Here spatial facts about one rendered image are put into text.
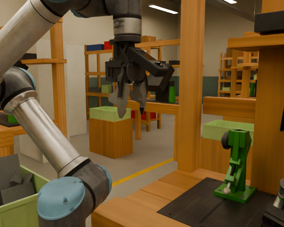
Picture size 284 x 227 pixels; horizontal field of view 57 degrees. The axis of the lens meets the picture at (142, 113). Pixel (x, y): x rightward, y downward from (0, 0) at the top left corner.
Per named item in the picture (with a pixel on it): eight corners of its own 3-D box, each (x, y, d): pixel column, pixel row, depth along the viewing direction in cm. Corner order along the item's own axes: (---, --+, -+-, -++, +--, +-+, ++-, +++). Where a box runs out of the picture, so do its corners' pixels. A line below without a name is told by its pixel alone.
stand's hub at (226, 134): (226, 151, 107) (226, 133, 106) (218, 150, 109) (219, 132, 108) (232, 147, 113) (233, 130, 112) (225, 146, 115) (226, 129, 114)
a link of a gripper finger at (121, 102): (108, 116, 72) (116, 84, 73) (124, 118, 68) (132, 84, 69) (100, 114, 69) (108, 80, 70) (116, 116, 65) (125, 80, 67)
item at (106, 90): (147, 132, 628) (147, 34, 593) (84, 120, 789) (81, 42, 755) (161, 128, 668) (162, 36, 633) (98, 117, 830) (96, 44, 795)
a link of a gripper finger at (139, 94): (135, 108, 80) (128, 79, 76) (151, 110, 76) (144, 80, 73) (129, 112, 78) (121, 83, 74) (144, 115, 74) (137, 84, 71)
